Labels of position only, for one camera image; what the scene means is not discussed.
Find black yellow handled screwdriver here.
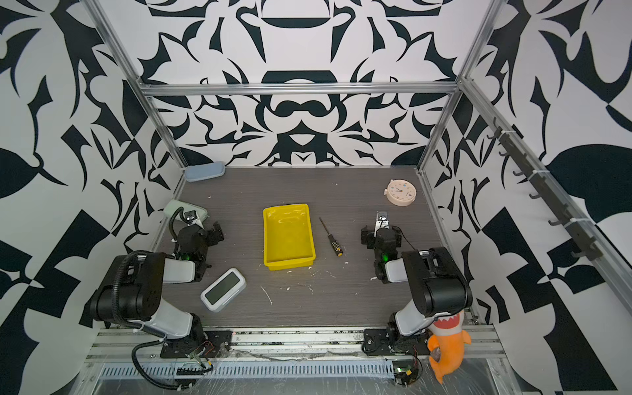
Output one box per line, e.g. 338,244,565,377
319,218,343,257

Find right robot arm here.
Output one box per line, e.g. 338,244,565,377
360,211,472,338

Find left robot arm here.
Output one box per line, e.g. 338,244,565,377
88,207,225,343

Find yellow plastic bin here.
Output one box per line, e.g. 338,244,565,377
263,203,316,272

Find green glasses case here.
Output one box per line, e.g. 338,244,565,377
164,199,208,222

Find blue glasses case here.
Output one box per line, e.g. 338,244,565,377
184,162,225,183

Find white digital clock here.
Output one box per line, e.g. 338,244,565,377
200,268,247,313

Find aluminium frame rail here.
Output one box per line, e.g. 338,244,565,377
85,324,507,364

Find white cable duct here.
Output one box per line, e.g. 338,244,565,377
98,359,396,381

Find black wall hook rack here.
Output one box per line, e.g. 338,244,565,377
488,119,603,261

